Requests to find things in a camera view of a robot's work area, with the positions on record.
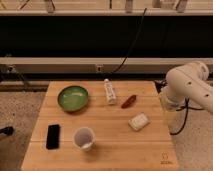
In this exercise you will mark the red chili pepper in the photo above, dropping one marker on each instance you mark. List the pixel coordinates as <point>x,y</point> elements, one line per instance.
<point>128,102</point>

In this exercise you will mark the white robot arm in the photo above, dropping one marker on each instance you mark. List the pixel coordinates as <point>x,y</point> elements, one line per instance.
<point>186,81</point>

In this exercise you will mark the black object at left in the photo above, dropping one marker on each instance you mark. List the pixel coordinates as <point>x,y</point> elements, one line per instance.
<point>7,130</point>

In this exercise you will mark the white sponge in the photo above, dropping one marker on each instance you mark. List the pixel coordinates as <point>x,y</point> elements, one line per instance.
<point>139,121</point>

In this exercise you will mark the green bowl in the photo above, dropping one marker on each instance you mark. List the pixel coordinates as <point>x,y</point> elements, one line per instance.
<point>73,98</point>

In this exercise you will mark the black smartphone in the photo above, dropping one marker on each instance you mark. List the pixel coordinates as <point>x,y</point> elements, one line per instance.
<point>53,135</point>

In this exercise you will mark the white ceramic cup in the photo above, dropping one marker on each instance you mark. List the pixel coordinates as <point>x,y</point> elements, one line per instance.
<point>84,138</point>

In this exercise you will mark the wooden cutting board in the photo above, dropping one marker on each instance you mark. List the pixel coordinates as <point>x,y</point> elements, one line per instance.
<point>117,146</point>

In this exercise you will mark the white tube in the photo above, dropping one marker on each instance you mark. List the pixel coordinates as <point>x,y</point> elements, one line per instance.
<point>110,94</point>

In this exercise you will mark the grey metal rail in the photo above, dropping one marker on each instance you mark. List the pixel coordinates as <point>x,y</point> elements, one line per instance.
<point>97,64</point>

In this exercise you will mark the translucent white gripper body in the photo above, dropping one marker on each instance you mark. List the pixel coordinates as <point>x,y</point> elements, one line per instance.
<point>169,112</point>

